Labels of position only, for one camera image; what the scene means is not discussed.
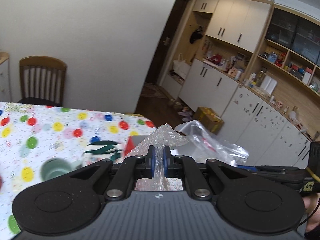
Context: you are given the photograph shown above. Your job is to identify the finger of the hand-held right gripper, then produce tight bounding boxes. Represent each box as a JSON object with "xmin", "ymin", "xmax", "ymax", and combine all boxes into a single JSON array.
[
  {"xmin": 254, "ymin": 164, "xmax": 301, "ymax": 173},
  {"xmin": 237, "ymin": 165, "xmax": 304, "ymax": 191}
]

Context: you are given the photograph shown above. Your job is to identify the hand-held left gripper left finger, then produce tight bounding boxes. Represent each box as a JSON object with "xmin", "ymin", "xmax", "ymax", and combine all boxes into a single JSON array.
[{"xmin": 67, "ymin": 145, "xmax": 155, "ymax": 201}]

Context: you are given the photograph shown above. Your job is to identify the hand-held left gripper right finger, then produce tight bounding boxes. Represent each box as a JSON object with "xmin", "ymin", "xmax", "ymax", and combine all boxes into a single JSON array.
[{"xmin": 162, "ymin": 146, "xmax": 253, "ymax": 201}]

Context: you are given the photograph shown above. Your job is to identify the clear bubble wrap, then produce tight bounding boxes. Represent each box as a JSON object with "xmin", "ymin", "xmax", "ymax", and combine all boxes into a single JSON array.
[{"xmin": 125, "ymin": 123, "xmax": 190, "ymax": 192}]

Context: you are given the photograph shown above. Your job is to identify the clear plastic bag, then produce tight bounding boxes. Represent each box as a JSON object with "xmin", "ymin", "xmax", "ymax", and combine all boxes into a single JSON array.
[{"xmin": 174, "ymin": 120, "xmax": 250, "ymax": 168}]

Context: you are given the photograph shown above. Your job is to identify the pair of purple slippers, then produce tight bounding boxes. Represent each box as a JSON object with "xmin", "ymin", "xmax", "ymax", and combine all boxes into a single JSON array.
[{"xmin": 178, "ymin": 107, "xmax": 194, "ymax": 122}]

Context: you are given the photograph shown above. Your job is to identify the brown cardboard carton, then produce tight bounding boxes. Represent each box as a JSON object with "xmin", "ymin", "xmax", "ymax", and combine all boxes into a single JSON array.
[{"xmin": 193, "ymin": 107, "xmax": 225, "ymax": 133}]

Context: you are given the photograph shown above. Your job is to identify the patterned doormat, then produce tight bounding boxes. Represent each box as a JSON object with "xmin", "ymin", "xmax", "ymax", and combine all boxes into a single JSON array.
[{"xmin": 140, "ymin": 84, "xmax": 170, "ymax": 99}]

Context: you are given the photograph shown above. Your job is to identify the assorted shelf items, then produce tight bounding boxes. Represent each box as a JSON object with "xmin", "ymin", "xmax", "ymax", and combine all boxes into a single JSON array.
[{"xmin": 202, "ymin": 40, "xmax": 320, "ymax": 137}]

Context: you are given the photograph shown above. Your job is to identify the polka dot tablecloth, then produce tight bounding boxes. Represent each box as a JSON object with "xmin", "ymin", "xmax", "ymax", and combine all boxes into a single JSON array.
[{"xmin": 0, "ymin": 102, "xmax": 157, "ymax": 240}]

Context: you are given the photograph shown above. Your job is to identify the white shopping bag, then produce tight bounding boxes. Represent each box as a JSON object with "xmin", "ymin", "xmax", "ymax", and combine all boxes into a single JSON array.
[{"xmin": 172, "ymin": 54, "xmax": 192, "ymax": 79}]

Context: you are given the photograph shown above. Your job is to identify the grey-green mug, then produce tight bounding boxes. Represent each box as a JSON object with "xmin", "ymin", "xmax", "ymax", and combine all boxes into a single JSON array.
[{"xmin": 40, "ymin": 158, "xmax": 83, "ymax": 182}]

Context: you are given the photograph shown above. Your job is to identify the black hanging bag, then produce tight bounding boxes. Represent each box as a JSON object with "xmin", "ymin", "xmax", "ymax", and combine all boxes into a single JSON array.
[{"xmin": 189, "ymin": 26, "xmax": 204, "ymax": 44}]

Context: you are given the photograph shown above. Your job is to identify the dark wooden door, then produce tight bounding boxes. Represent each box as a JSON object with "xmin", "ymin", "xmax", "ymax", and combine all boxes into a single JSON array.
[{"xmin": 145, "ymin": 0, "xmax": 190, "ymax": 86}]

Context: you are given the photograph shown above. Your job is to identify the wooden dining chair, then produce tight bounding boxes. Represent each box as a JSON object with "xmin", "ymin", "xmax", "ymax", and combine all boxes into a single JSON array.
[{"xmin": 17, "ymin": 56, "xmax": 67, "ymax": 107}]

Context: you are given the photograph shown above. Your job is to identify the white sideboard with wooden top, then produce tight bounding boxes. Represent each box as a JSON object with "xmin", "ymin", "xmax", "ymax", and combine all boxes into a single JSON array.
[{"xmin": 0, "ymin": 52, "xmax": 12, "ymax": 102}]

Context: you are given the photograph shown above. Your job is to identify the yellow cable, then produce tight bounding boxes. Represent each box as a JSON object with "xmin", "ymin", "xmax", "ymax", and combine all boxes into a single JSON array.
[{"xmin": 307, "ymin": 167, "xmax": 320, "ymax": 183}]

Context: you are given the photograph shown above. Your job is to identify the white wooden wall cabinet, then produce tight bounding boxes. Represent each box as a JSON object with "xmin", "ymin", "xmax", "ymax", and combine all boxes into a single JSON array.
[{"xmin": 160, "ymin": 0, "xmax": 320, "ymax": 167}]

